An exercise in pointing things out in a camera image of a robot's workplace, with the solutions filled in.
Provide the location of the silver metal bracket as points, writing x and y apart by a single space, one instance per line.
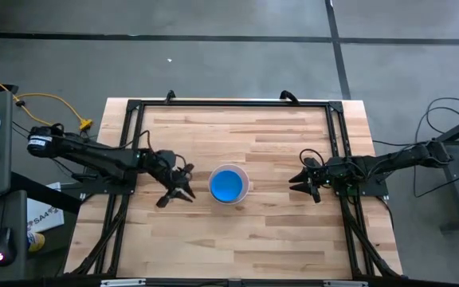
122 282
345 284

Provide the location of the blue plastic bowl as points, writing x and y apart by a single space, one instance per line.
226 185

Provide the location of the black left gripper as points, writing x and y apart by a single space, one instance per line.
171 169

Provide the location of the yellow and blue can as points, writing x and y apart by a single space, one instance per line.
36 241

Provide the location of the white plastic bowl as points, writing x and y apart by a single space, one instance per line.
212 196

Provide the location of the black diagonal bar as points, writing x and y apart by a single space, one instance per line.
46 193

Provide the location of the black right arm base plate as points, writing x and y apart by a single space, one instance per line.
373 189

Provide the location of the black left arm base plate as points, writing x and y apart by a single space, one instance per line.
94 188

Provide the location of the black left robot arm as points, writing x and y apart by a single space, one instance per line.
90 153

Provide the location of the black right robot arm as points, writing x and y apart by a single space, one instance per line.
393 161

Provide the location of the black metal stand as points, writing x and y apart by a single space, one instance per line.
458 199

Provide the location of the black side desk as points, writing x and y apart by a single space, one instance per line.
14 215

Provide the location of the white printed cardboard box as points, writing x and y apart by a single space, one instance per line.
44 213

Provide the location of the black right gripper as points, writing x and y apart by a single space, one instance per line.
319 175

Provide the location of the black computer mouse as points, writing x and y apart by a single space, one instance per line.
3 246

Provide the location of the black aluminium table frame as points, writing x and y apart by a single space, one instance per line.
233 103

